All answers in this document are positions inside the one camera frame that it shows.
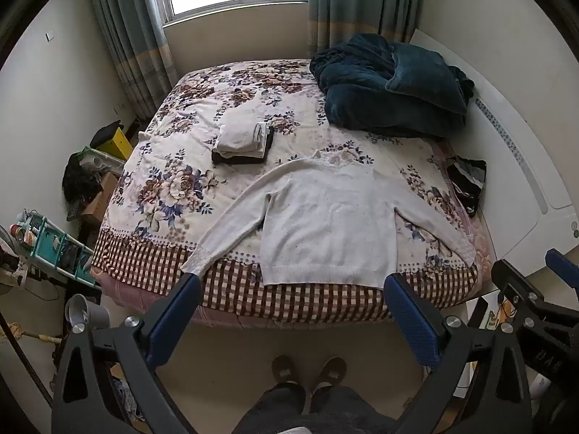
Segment teal striped curtain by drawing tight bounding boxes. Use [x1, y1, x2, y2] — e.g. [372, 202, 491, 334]
[308, 0, 428, 57]
[86, 0, 179, 120]

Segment dark grey pants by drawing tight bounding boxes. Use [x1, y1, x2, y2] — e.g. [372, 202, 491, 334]
[233, 383, 399, 434]

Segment cardboard box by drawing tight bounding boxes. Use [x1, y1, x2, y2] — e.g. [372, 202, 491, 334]
[81, 172, 119, 224]

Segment white folded cloth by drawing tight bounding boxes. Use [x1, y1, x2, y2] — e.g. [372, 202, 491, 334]
[217, 122, 271, 160]

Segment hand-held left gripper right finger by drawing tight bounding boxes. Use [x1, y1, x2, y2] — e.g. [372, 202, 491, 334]
[384, 272, 534, 434]

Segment black bag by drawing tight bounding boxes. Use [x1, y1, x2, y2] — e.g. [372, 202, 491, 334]
[89, 120, 123, 148]

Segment black striped garment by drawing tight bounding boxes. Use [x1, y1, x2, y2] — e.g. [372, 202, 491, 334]
[445, 156, 488, 218]

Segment brown slipper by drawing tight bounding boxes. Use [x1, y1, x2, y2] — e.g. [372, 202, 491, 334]
[271, 355, 296, 387]
[314, 356, 348, 390]

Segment yellow box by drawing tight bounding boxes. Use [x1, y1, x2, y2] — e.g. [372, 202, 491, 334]
[97, 127, 133, 161]

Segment clear green-rimmed bin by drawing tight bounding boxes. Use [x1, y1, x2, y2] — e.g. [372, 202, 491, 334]
[68, 146, 125, 177]

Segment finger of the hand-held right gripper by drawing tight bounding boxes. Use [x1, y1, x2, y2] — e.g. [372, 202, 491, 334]
[545, 248, 579, 283]
[491, 259, 559, 326]

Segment teal storage rack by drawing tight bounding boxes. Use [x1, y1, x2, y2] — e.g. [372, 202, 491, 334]
[13, 210, 102, 288]

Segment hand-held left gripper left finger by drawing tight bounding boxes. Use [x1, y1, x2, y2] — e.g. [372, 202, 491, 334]
[51, 272, 204, 434]

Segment dark teal blanket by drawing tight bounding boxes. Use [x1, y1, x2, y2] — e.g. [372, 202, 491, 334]
[310, 33, 476, 140]

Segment black folded cloth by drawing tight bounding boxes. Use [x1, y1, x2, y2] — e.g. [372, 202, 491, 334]
[211, 127, 275, 166]

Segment beige folded cloth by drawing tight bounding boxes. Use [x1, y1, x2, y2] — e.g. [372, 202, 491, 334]
[217, 122, 259, 153]

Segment floral plush blanket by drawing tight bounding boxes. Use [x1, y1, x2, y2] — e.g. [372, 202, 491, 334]
[90, 59, 494, 326]

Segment pink mattress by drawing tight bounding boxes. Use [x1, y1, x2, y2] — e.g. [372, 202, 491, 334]
[90, 266, 494, 331]

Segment white headboard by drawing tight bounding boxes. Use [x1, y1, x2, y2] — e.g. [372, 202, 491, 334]
[409, 29, 579, 276]

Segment white knit sweater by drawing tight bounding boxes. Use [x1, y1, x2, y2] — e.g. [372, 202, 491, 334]
[181, 149, 476, 290]

